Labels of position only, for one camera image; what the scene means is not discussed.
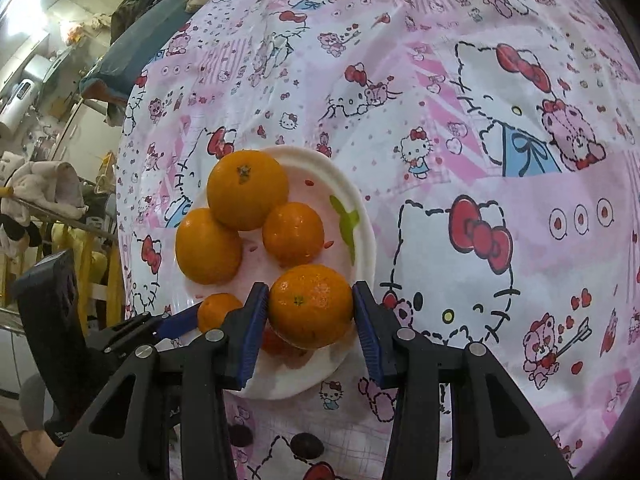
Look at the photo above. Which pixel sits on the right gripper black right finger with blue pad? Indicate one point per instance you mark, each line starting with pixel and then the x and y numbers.
pixel 496 433

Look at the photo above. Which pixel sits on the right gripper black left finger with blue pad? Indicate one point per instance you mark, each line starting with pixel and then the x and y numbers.
pixel 124 434

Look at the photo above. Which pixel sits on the dark grape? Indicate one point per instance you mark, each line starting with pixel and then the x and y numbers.
pixel 306 446
pixel 240 436

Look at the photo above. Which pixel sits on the large red tomato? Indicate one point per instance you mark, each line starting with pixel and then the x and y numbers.
pixel 276 346

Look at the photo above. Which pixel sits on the hidden tangerine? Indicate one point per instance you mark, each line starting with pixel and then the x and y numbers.
pixel 310 306

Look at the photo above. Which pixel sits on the large orange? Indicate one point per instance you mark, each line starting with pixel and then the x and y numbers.
pixel 243 187

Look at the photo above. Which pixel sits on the small tangerine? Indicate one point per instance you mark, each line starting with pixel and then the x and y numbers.
pixel 214 309

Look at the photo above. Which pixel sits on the yellow wooden rack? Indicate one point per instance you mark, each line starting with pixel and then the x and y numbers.
pixel 96 264

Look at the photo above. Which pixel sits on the pink strawberry pattern plate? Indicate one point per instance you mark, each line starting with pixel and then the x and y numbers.
pixel 349 249

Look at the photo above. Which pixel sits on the beige plush jacket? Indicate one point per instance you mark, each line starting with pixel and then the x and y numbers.
pixel 54 186

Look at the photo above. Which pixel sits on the pink cartoon cat bedsheet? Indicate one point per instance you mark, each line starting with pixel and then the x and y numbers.
pixel 494 142

